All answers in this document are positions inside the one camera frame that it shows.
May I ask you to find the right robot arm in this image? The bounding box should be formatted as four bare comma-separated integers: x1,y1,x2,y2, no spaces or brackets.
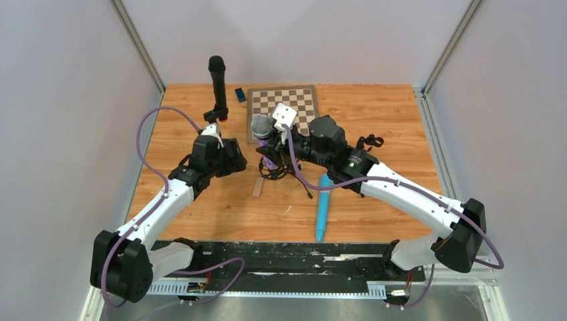
251,115,486,273

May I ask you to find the black clip tripod mic stand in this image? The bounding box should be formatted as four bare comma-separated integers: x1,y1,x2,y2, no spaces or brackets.
356,134,384,152

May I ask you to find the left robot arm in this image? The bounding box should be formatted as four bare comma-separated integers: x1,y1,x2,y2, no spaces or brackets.
90,134,247,303

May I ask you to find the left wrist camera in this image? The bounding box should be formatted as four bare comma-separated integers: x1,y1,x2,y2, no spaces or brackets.
199,122,224,148

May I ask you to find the small wooden block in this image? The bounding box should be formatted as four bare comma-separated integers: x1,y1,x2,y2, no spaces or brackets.
252,177,264,197

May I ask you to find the black round-base mic stand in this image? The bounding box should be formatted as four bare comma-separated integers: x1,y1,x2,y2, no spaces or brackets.
203,105,225,124

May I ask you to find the blue microphone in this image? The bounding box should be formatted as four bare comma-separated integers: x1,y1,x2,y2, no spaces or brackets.
315,189,331,242

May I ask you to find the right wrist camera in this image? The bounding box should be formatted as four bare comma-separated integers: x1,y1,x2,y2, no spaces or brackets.
270,102,298,132

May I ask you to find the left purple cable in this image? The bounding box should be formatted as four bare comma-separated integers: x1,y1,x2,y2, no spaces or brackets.
99,106,245,321

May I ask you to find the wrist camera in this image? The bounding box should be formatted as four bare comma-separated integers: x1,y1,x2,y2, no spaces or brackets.
270,102,298,132
199,122,224,148

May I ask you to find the black microphone orange end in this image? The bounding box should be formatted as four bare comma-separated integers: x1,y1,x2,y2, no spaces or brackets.
209,56,229,122

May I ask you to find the purple glitter microphone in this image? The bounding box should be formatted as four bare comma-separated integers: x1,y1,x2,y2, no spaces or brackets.
251,114,275,149

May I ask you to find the blue toy brick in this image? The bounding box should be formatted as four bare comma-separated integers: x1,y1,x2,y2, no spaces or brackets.
235,88,247,102

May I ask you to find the chessboard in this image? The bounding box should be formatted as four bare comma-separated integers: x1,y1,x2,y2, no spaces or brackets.
245,85,319,144

